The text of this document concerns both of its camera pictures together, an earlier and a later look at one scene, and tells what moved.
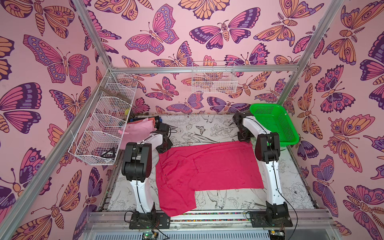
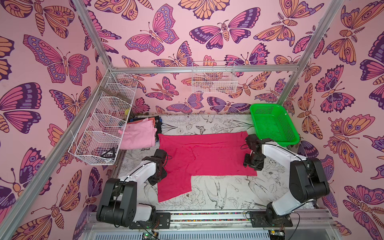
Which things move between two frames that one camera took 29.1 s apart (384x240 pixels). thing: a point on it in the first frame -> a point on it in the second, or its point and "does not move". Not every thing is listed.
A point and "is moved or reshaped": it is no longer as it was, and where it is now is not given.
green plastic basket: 275,117 does not move
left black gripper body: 165,147 -> 158,176
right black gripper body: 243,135 -> 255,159
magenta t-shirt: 183,169 is moved or reshaped
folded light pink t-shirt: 136,132 does not move
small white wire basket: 216,77 does not move
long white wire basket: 100,137 does not move
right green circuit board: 275,234 does not move
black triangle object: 112,149 does not move
